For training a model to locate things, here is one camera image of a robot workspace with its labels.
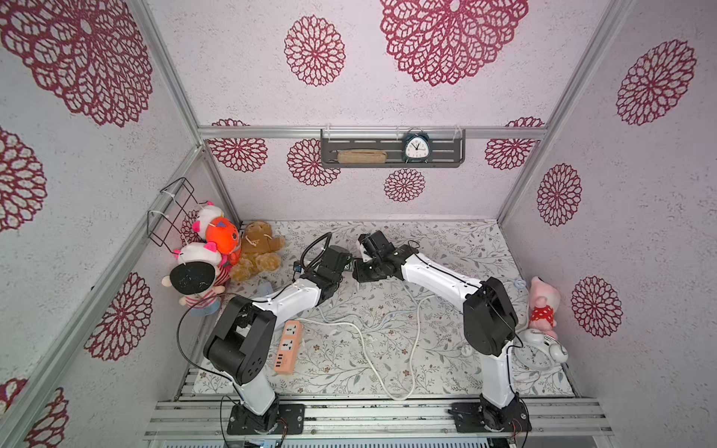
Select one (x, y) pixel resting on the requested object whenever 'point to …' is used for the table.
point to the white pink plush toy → (206, 215)
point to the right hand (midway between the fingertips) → (353, 270)
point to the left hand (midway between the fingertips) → (339, 257)
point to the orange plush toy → (222, 236)
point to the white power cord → (371, 353)
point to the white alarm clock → (540, 351)
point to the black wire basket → (169, 214)
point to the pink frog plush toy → (544, 301)
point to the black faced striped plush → (199, 276)
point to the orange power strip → (289, 348)
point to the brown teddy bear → (260, 250)
